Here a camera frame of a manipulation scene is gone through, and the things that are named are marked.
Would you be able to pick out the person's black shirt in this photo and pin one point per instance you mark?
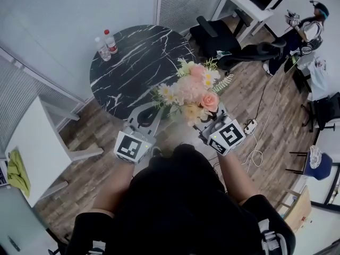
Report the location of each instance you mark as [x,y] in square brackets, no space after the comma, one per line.
[178,211]

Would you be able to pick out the wooden cabinet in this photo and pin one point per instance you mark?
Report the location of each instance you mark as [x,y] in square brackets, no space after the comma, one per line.
[297,211]

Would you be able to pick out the white power strip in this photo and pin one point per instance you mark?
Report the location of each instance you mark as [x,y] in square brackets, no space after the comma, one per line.
[251,126]

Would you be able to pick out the green cloth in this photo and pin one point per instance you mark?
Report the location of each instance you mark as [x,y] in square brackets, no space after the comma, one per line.
[17,174]

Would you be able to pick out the grey laptop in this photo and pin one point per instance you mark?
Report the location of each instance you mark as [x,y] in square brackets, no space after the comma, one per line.
[4,173]

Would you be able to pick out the clear white-capped water bottle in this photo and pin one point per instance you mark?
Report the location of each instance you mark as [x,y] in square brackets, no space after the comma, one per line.
[104,50]

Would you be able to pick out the person's left forearm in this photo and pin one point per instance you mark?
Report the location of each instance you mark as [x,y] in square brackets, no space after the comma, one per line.
[117,185]

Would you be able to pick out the black swivel chair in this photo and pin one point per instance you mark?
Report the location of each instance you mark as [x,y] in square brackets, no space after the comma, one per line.
[326,113]

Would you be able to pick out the white plastic bag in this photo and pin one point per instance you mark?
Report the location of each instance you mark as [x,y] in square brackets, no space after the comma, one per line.
[318,78]

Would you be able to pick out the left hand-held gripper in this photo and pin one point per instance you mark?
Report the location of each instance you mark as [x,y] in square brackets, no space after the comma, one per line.
[131,147]

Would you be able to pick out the pink and white flowers bouquet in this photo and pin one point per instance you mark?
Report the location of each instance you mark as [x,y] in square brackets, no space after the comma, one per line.
[191,89]

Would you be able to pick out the person's black shoe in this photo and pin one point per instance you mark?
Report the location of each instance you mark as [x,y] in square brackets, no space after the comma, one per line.
[156,151]

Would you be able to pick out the person's right forearm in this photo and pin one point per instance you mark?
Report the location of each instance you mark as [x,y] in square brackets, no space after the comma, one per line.
[235,177]

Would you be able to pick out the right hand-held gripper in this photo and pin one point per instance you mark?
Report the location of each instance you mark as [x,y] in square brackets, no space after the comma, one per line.
[228,137]

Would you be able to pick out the black marble round table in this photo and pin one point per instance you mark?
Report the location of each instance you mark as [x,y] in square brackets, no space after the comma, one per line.
[132,70]

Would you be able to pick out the blue chair with black legs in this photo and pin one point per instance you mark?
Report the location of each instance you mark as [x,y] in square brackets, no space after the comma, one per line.
[320,166]

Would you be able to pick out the red-label water bottle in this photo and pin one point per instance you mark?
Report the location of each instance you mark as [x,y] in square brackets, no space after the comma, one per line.
[111,44]

